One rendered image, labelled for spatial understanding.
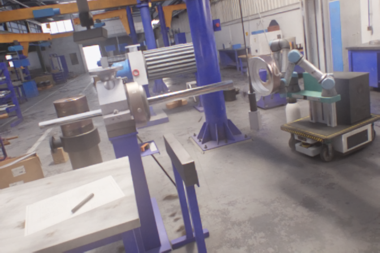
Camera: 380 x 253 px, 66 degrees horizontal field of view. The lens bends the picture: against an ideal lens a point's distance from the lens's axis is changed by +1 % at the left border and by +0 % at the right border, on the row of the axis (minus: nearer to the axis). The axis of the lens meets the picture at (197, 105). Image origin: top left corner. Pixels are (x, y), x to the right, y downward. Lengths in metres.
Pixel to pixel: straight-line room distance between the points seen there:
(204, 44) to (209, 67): 0.31
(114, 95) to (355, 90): 2.55
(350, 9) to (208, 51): 3.91
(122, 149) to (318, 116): 2.42
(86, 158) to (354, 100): 3.16
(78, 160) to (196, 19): 2.32
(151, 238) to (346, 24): 5.89
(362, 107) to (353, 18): 3.72
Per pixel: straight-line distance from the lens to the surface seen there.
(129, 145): 2.14
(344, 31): 7.05
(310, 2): 3.57
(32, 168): 4.19
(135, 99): 2.25
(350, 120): 3.62
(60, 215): 1.52
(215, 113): 4.17
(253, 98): 1.83
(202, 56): 4.05
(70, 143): 3.77
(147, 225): 2.42
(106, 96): 2.22
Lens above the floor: 1.53
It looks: 13 degrees down
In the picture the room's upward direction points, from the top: 10 degrees counter-clockwise
